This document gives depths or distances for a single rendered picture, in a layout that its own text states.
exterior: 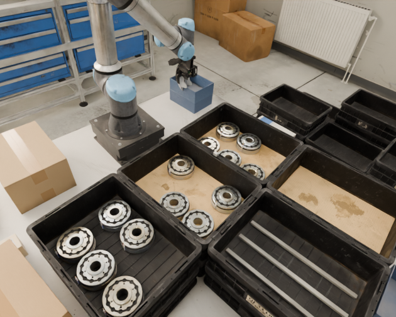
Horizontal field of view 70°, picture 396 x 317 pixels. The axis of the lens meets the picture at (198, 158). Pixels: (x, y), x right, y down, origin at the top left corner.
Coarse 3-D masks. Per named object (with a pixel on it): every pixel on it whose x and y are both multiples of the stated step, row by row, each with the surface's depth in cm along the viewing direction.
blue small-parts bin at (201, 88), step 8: (192, 80) 167; (200, 80) 163; (208, 80) 158; (176, 88) 158; (184, 88) 153; (192, 88) 164; (200, 88) 164; (208, 88) 155; (184, 96) 156; (192, 96) 152; (200, 96) 154
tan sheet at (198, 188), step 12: (156, 168) 110; (144, 180) 105; (156, 180) 106; (168, 180) 106; (180, 180) 106; (192, 180) 106; (204, 180) 107; (216, 180) 107; (156, 192) 101; (192, 192) 102; (204, 192) 102; (192, 204) 98; (204, 204) 99; (216, 216) 96
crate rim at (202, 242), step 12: (192, 144) 106; (144, 156) 100; (120, 168) 95; (252, 180) 95; (144, 192) 88; (252, 192) 91; (156, 204) 86; (240, 204) 87; (168, 216) 83; (228, 216) 84; (216, 228) 81; (204, 240) 78
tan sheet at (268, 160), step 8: (208, 136) 125; (216, 136) 125; (224, 144) 122; (232, 144) 122; (240, 152) 119; (264, 152) 120; (272, 152) 120; (248, 160) 116; (256, 160) 116; (264, 160) 116; (272, 160) 116; (280, 160) 117; (264, 168) 113; (272, 168) 113
